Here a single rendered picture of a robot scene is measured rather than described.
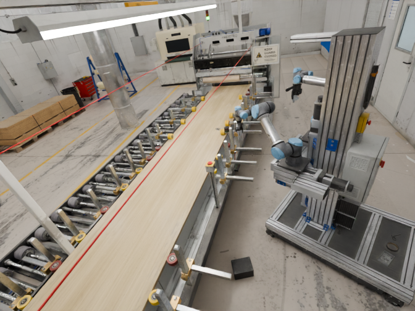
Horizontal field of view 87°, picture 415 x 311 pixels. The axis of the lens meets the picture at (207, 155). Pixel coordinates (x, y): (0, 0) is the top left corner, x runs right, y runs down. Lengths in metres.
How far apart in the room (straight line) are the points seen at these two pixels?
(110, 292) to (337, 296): 1.91
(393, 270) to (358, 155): 1.11
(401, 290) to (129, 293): 2.07
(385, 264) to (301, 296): 0.78
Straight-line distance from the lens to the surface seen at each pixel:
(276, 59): 4.51
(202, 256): 1.90
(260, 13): 10.81
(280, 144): 1.92
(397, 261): 2.72
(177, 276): 1.97
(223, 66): 4.77
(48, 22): 1.15
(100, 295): 1.80
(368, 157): 2.00
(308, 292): 2.56
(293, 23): 10.90
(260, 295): 2.50
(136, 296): 1.68
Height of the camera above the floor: 2.30
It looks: 33 degrees down
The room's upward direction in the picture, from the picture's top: 11 degrees counter-clockwise
